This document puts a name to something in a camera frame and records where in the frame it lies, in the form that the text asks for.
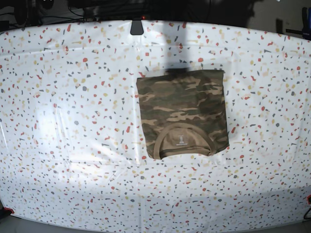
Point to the red clamp left corner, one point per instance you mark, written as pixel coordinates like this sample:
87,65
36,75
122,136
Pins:
8,210

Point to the terrazzo pattern table cloth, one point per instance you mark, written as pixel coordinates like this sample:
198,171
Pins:
73,152

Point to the red clamp corner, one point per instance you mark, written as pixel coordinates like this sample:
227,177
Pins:
8,210
309,199

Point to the blue tool at right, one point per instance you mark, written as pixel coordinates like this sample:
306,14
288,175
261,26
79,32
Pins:
305,32

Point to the red clamp right corner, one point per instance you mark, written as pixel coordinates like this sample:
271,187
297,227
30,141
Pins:
309,199

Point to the camouflage T-shirt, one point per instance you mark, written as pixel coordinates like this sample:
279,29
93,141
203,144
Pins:
183,112

